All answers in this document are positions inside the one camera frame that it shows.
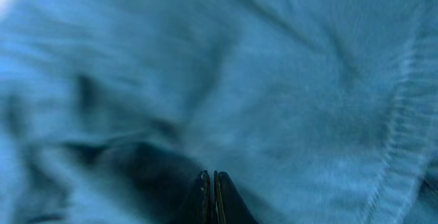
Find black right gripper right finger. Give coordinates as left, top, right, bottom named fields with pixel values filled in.
left=213, top=171, right=259, bottom=224

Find dark blue shorts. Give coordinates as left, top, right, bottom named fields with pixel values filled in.
left=1, top=0, right=437, bottom=223

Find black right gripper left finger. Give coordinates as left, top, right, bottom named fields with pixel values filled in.
left=181, top=171, right=211, bottom=224

